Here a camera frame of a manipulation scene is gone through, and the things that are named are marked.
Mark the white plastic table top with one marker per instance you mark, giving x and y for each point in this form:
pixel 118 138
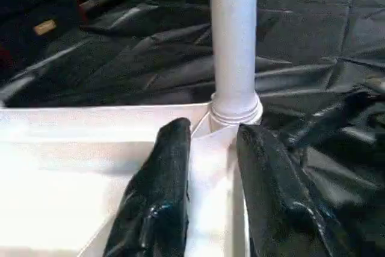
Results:
pixel 60 179

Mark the white plastic table leg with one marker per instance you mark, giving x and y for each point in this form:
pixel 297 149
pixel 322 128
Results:
pixel 233 40

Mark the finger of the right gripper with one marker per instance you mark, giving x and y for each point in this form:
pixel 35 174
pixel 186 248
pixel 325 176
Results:
pixel 343 112

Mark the black mat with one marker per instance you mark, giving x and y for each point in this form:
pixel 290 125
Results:
pixel 150 58

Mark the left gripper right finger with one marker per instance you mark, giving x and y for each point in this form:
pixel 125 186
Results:
pixel 283 215

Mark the small yellow label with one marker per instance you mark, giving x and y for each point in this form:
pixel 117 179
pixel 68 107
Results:
pixel 45 27

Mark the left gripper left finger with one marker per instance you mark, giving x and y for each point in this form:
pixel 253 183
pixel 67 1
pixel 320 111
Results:
pixel 156 209

